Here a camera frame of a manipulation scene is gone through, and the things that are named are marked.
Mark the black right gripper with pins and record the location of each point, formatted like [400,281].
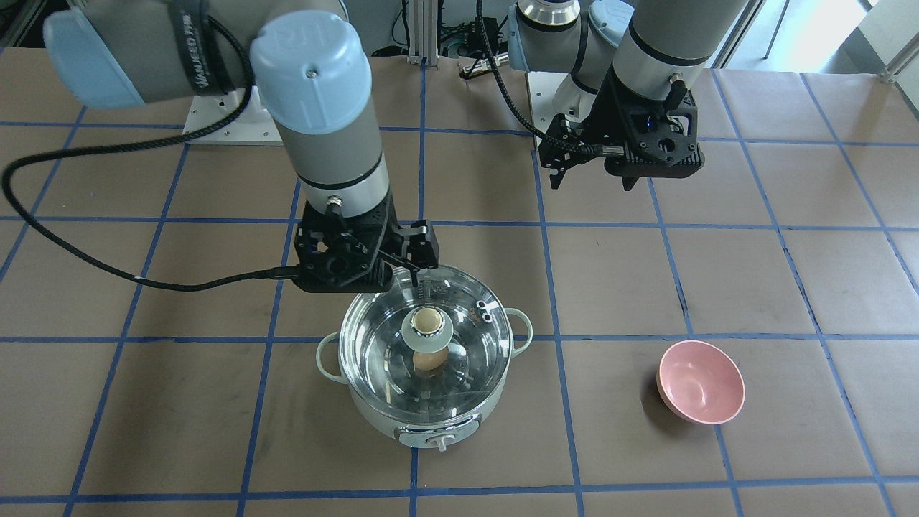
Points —
[414,245]

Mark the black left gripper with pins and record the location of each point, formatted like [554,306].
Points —
[614,103]

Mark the glass pot lid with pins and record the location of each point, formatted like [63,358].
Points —
[447,309]

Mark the beige egg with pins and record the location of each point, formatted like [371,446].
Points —
[428,362]

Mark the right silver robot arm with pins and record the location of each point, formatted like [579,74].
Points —
[306,63]

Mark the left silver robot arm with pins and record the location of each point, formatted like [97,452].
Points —
[629,69]

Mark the pale green electric pot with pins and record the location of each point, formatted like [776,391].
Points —
[439,436]

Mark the pink bowl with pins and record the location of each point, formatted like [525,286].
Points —
[700,383]

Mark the aluminium frame post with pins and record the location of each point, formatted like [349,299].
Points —
[423,33]

